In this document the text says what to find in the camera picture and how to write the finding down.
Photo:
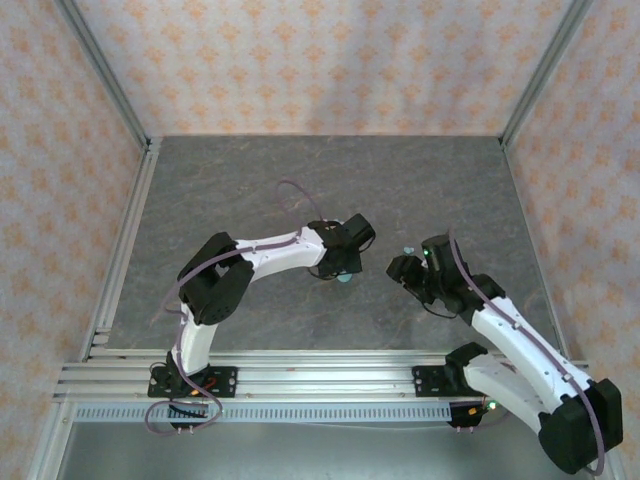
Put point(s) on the mint green earbud charging case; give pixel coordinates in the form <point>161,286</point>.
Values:
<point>344,279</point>

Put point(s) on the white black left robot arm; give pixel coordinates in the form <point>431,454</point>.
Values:
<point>280,255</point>

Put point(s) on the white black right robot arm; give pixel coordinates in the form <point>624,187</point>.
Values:
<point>515,350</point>

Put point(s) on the grey metal panel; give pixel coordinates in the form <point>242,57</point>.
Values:
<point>300,455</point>

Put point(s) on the aluminium side frame rail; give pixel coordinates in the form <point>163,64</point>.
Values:
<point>539,250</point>
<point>126,240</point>

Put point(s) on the aluminium base frame rail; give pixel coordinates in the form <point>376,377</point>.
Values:
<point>325,375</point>

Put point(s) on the aluminium corner frame post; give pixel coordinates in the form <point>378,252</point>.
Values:
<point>545,70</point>
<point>111,80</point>

